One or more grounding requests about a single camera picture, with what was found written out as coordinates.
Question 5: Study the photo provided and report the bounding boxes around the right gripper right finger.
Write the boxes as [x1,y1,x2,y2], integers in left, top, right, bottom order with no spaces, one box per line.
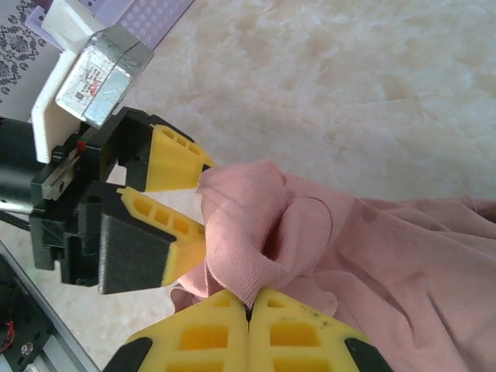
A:
[247,288,394,372]

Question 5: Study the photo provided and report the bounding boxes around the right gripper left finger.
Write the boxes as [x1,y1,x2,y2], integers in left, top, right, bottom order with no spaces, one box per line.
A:
[103,288,250,372]

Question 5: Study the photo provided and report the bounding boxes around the pink t-shirt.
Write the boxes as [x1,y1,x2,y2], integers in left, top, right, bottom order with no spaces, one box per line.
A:
[170,157,496,372]

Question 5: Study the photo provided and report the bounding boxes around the lavender perforated plastic basket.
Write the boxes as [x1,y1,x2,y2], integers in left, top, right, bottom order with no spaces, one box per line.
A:
[25,0,195,52]

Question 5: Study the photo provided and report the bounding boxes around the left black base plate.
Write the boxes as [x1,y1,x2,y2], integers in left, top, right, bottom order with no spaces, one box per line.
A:
[0,255,53,367]

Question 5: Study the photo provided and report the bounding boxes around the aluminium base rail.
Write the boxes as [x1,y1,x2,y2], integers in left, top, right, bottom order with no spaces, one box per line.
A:
[0,239,104,372]

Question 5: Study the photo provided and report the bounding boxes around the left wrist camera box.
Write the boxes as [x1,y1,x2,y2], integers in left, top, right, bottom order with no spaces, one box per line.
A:
[29,0,155,164]

